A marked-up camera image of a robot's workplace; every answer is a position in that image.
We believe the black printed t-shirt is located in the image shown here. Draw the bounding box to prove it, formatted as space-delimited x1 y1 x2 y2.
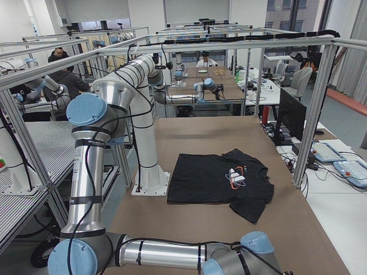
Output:
167 148 274 223

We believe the neighbouring cell robot arm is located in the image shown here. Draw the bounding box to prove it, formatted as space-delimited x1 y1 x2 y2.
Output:
12 75 71 113

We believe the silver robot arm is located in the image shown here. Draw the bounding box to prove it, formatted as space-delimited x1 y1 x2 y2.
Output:
92 54 222 108
48 77 280 274

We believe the seated person in white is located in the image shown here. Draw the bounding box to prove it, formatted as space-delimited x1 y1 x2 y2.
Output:
196 51 218 68

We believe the red water bottle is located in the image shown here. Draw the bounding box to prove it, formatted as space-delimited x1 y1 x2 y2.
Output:
262 105 270 125

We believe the black computer monitor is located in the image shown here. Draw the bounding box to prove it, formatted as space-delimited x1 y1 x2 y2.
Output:
273 88 307 146

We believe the grey office chair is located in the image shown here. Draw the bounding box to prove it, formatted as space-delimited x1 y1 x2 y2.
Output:
290 67 313 101

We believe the striped neighbouring work table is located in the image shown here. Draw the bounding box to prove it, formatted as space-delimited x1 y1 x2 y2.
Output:
0 120 95 238

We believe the far teach pendant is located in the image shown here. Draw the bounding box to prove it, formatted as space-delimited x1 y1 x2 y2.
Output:
311 142 346 163

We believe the teach pendant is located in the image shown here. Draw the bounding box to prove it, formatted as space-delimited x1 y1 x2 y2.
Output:
311 142 346 163
333 160 366 188

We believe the person in black jacket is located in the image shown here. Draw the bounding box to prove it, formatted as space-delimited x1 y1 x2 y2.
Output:
48 47 69 62

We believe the near teach pendant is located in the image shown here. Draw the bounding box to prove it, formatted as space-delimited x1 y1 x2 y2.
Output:
333 160 366 188

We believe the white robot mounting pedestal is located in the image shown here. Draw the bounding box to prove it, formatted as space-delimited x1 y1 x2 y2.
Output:
130 81 169 196

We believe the aluminium frame cage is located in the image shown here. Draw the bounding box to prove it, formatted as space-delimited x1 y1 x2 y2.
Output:
0 27 367 247

